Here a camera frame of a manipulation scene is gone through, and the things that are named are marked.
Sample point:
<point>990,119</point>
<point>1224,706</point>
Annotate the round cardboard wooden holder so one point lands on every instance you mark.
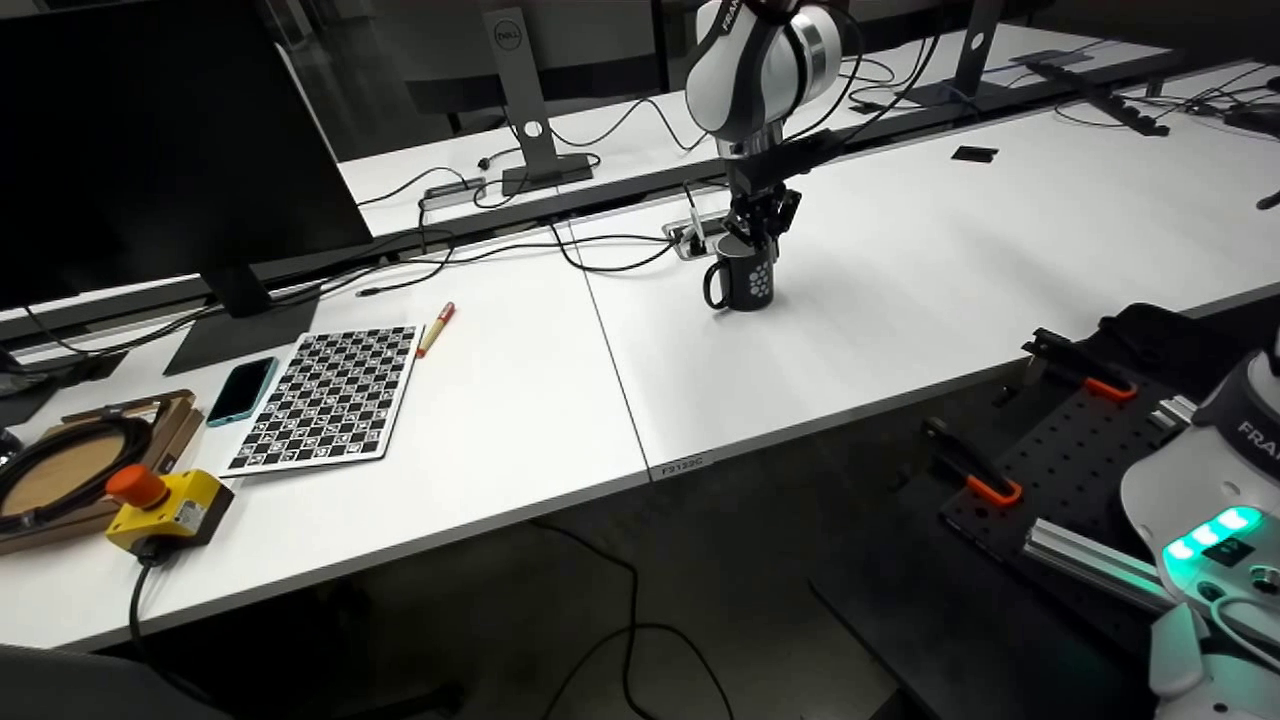
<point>66,468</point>

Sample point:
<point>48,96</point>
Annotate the grey Dell monitor stand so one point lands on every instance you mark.
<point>518,83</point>

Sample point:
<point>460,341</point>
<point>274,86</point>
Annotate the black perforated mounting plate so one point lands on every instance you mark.
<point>1081,464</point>

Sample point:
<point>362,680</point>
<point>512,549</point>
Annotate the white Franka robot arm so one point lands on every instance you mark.
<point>752,67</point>

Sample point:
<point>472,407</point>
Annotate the yellow and red toy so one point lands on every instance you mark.
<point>180,512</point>

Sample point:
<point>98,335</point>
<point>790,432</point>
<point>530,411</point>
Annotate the black desk divider rail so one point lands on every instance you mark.
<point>466,229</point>

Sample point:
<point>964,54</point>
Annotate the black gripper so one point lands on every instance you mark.
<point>766,215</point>

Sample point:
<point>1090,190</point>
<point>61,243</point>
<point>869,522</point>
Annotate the black dotted calibration board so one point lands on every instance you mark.
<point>324,403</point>

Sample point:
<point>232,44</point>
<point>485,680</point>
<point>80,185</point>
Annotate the grey desk power socket box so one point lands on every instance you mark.
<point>692,229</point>

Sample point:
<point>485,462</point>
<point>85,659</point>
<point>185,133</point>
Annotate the black power strip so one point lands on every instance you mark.
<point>1113,101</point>

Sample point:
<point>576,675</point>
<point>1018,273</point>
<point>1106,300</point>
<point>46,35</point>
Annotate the dark grey monitor stand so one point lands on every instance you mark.
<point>982,41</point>

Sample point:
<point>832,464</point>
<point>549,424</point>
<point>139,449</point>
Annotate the black smartphone with teal case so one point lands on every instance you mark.
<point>241,391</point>

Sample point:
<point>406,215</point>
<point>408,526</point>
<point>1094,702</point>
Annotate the large black monitor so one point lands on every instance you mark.
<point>132,133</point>

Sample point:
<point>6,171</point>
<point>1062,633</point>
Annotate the black mug with white print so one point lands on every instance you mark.
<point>745,287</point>

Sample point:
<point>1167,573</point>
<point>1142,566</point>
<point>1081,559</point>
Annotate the black flat monitor base plate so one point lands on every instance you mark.
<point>241,341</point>

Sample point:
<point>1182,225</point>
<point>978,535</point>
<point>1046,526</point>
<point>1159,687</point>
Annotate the aluminium profile bar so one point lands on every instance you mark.
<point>1094,560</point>

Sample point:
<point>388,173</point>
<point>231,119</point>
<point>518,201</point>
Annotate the orange marker pen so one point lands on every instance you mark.
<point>436,331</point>

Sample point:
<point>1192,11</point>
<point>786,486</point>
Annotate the dark grey robot mounting table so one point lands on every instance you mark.
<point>935,615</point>

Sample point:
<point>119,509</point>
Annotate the small black square patch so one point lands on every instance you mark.
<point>973,152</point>

